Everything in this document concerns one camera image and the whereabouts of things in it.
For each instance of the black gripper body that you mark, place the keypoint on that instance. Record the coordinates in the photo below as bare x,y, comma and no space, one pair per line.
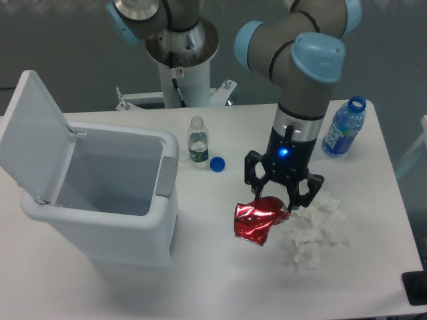
287,158

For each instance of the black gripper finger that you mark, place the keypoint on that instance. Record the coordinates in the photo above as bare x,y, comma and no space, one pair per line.
312,183
250,176

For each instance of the crushed red can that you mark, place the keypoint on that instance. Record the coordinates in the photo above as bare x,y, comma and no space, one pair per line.
253,221

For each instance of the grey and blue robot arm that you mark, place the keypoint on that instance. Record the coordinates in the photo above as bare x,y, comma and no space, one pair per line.
302,54

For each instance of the white trash can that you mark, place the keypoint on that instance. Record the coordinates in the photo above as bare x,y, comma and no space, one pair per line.
118,200

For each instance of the white trash can lid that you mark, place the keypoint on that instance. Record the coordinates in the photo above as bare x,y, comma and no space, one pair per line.
37,142

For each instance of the blue bottle cap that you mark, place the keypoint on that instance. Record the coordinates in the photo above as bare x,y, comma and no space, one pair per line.
217,164

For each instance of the crumpled white tissue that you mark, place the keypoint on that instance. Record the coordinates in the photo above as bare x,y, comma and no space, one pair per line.
321,225

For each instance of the clear bottle green label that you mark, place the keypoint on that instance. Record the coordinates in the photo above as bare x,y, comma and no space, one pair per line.
197,142

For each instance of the blue plastic bottle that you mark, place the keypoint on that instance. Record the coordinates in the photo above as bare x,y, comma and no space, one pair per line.
346,124

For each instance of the black device at edge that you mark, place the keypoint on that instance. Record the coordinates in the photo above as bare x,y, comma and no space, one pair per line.
415,287

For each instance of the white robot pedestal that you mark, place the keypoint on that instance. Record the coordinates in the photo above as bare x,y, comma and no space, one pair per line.
184,64

